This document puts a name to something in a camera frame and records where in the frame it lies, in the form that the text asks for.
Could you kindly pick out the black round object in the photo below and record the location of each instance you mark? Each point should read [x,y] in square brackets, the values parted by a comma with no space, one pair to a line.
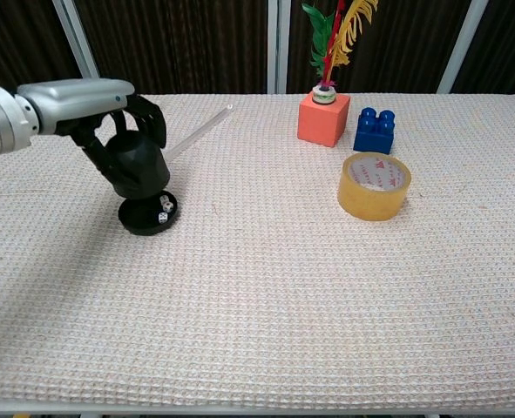
[146,163]

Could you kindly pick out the beige waffle tablecloth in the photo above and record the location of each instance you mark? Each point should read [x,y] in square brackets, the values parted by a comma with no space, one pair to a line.
[257,296]

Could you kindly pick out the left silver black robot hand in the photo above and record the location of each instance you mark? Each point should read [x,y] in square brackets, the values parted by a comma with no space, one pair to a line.
[78,100]

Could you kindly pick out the orange foam block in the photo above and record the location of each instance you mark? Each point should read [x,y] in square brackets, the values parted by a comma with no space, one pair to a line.
[322,122]

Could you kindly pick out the blue building brick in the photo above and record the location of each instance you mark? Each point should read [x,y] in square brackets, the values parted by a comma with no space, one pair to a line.
[372,137]

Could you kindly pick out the yellowish packing tape roll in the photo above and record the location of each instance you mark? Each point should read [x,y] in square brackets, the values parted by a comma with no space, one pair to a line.
[370,202]

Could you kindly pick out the aluminium partition post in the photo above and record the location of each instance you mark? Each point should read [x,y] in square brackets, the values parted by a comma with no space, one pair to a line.
[279,43]
[462,43]
[75,39]

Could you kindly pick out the clear plastic straw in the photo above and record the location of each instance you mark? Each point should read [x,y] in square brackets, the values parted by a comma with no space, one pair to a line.
[200,130]

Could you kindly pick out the black round dice tray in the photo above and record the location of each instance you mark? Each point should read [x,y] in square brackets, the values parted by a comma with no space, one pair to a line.
[139,220]

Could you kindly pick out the small white die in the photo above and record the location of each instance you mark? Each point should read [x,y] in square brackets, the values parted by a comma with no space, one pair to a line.
[169,206]
[163,219]
[165,199]

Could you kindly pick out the colourful feather shuttlecock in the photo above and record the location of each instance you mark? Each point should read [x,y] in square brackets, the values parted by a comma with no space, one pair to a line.
[332,48]

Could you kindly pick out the dark pleated partition panel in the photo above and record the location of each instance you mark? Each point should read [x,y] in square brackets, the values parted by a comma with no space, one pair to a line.
[17,39]
[505,43]
[174,43]
[405,43]

